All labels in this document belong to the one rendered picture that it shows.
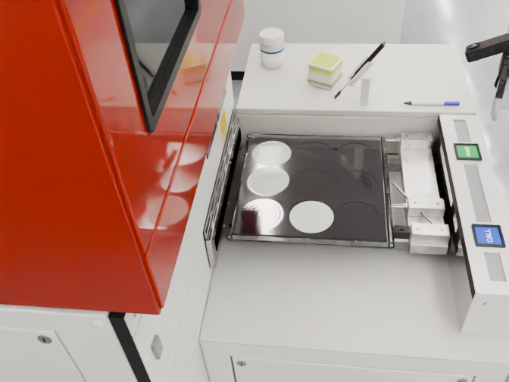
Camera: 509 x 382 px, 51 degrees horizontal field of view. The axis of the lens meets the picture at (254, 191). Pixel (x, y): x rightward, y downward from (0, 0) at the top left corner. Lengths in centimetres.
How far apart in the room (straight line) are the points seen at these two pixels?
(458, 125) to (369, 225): 38
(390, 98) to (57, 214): 107
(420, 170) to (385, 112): 17
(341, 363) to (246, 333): 21
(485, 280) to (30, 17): 91
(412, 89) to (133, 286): 107
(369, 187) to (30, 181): 90
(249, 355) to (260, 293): 13
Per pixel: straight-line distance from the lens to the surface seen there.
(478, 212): 123
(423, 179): 139
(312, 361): 119
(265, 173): 135
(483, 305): 113
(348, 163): 138
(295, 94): 150
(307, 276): 124
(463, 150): 136
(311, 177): 134
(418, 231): 123
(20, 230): 65
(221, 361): 123
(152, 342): 86
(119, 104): 54
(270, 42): 157
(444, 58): 169
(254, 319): 118
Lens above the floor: 181
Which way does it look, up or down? 44 degrees down
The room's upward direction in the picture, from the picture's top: 5 degrees counter-clockwise
